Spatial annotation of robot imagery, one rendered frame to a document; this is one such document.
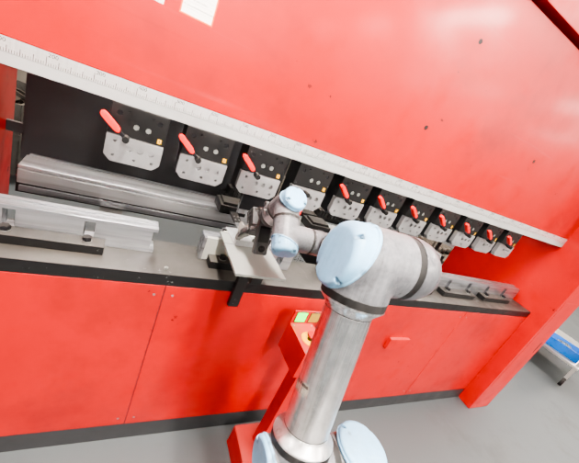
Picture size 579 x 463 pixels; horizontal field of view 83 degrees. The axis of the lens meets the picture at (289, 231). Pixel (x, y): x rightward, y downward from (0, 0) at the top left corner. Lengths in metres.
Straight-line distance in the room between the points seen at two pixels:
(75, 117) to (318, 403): 1.40
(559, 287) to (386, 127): 1.84
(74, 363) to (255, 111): 1.04
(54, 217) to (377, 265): 0.97
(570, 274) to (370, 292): 2.32
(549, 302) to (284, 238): 2.21
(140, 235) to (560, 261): 2.52
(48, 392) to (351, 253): 1.26
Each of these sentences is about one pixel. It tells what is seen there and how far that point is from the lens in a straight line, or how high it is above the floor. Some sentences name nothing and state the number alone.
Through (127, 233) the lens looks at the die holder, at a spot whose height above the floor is 0.94.
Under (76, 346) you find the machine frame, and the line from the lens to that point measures 1.35.
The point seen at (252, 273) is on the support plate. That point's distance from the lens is 1.06.
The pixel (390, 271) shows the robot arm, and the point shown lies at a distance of 0.53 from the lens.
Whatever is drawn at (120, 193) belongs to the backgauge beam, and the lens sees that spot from 1.42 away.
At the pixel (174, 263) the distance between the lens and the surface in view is 1.22.
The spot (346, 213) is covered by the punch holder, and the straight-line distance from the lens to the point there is 1.37.
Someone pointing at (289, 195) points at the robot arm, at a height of 1.30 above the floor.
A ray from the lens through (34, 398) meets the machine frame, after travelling 1.55.
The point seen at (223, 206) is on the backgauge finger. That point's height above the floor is 1.02.
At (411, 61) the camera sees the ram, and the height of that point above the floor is 1.78.
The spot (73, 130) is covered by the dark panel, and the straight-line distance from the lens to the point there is 1.65.
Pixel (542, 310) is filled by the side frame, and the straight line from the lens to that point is 2.82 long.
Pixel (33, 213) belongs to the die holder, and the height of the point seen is 0.95.
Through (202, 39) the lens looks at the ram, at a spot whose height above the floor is 1.57.
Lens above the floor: 1.54
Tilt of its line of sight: 22 degrees down
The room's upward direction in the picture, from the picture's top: 24 degrees clockwise
